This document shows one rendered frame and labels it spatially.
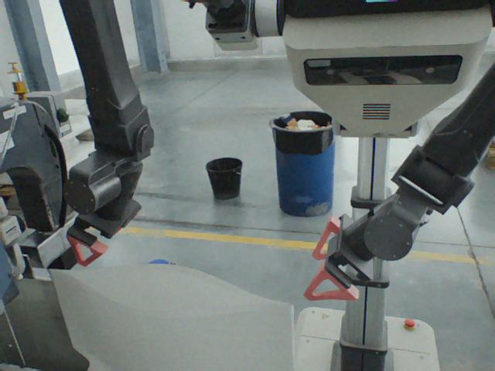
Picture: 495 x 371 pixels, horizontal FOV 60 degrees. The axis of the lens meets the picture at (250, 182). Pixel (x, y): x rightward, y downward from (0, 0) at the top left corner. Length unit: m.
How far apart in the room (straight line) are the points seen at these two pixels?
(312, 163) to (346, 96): 1.90
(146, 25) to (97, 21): 8.85
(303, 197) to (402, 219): 2.47
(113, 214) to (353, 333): 0.95
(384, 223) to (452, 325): 1.80
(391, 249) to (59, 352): 1.31
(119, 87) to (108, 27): 0.08
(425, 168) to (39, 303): 1.26
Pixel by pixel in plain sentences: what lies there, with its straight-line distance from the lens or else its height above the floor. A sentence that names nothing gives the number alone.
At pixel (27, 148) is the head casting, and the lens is 0.90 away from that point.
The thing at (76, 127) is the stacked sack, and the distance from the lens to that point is 3.73.
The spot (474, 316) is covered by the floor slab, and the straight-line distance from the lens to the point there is 2.39.
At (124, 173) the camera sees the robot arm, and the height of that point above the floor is 1.25.
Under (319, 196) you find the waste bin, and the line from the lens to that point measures 3.01.
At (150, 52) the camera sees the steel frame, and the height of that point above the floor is 0.44.
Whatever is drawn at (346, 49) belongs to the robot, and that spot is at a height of 1.38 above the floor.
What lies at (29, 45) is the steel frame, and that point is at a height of 0.99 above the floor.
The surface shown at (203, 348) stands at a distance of 0.79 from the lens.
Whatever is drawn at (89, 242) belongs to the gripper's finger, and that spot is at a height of 1.15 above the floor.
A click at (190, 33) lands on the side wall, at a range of 9.30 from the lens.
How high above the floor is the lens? 1.50
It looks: 24 degrees down
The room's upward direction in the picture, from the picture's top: 4 degrees counter-clockwise
